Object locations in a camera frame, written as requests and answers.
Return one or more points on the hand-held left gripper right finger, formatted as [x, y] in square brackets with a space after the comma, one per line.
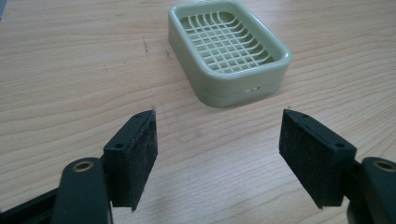
[314, 161]

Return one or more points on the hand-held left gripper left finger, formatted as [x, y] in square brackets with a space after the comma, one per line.
[130, 161]

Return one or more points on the pale green soap dish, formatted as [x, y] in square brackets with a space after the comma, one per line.
[227, 53]

